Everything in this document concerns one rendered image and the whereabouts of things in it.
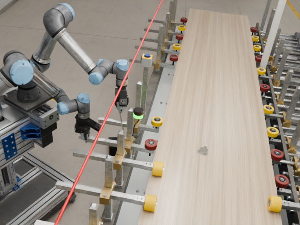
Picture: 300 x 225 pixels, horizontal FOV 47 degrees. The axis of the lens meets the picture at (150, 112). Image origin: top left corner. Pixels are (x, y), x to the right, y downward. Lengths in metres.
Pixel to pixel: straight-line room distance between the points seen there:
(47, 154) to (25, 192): 0.69
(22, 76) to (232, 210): 1.27
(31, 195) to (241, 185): 1.59
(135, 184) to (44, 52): 1.02
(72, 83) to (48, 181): 1.87
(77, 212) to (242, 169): 1.43
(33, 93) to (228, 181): 1.31
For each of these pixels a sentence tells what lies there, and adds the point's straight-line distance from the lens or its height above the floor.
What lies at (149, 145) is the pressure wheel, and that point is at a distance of 2.18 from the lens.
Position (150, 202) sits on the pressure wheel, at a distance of 1.78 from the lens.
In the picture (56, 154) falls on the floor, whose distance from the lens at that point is 3.47.
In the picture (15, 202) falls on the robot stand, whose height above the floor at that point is 0.21.
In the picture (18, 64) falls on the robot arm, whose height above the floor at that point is 1.49.
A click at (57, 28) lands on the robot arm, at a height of 1.56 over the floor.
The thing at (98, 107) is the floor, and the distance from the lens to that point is 4.05.
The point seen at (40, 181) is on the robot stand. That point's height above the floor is 0.21.
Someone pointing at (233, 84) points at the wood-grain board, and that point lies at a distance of 2.97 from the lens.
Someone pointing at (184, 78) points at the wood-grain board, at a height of 0.90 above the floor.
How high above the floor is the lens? 2.34
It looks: 36 degrees down
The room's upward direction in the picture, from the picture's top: 6 degrees clockwise
